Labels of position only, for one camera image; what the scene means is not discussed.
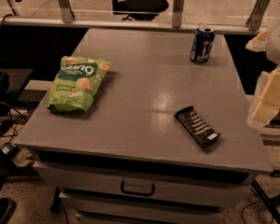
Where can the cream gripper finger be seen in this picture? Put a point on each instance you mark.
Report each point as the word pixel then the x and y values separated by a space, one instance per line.
pixel 270 92
pixel 264 113

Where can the black rxbar chocolate bar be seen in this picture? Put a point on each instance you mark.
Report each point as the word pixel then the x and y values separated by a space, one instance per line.
pixel 204 135

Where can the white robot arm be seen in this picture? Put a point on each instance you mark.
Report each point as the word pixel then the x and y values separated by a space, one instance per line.
pixel 267 40

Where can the green rice chip bag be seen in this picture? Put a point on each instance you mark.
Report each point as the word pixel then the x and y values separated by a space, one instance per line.
pixel 76 83

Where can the blue soda can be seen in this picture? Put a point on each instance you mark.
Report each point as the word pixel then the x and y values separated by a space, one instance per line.
pixel 202 43

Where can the black office chair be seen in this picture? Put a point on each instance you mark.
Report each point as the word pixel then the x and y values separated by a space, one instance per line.
pixel 139 10

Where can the black shoe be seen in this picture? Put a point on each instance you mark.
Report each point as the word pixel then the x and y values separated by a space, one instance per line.
pixel 7 207

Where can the metal railing post right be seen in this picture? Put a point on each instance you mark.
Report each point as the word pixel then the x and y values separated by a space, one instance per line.
pixel 254 21

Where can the metal railing post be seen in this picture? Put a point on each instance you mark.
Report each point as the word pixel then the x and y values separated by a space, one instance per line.
pixel 254 21
pixel 177 14
pixel 66 11

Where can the metal railing post middle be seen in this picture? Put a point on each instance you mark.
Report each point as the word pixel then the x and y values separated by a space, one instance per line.
pixel 177 14

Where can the black drawer handle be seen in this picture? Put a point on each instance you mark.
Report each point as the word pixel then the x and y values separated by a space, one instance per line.
pixel 136 189

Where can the metal railing post left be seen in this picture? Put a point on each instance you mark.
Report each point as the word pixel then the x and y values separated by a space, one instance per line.
pixel 66 11

